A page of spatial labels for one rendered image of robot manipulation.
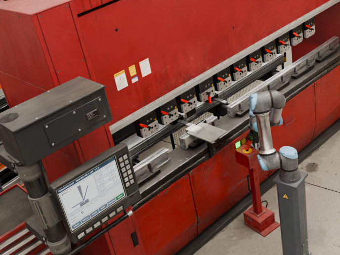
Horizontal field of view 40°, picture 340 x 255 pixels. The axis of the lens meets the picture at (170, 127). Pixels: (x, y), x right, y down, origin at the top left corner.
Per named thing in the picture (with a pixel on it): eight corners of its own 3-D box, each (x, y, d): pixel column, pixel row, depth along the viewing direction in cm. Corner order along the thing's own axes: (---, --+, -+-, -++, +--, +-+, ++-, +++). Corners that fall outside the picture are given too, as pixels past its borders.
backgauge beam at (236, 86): (104, 178, 351) (100, 166, 346) (93, 172, 361) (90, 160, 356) (286, 61, 472) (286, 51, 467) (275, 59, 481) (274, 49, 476)
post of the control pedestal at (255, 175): (258, 215, 398) (252, 163, 371) (253, 212, 402) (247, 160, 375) (262, 211, 400) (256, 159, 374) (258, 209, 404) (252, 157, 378)
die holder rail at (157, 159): (119, 194, 331) (116, 183, 326) (114, 191, 335) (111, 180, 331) (170, 159, 357) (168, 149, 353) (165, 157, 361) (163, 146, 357)
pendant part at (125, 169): (74, 245, 239) (53, 189, 221) (62, 235, 247) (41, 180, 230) (142, 198, 262) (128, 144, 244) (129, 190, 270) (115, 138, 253)
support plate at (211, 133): (211, 143, 345) (211, 141, 345) (186, 133, 363) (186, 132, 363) (227, 132, 354) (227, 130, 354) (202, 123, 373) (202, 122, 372)
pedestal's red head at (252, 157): (250, 169, 364) (248, 150, 355) (236, 162, 376) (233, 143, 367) (268, 158, 373) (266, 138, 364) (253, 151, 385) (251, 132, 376)
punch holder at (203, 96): (202, 102, 362) (199, 83, 354) (194, 100, 368) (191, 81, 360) (215, 94, 370) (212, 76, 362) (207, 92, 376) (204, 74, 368)
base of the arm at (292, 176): (305, 173, 329) (304, 162, 324) (295, 185, 320) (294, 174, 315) (285, 168, 338) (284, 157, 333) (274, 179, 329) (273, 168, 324)
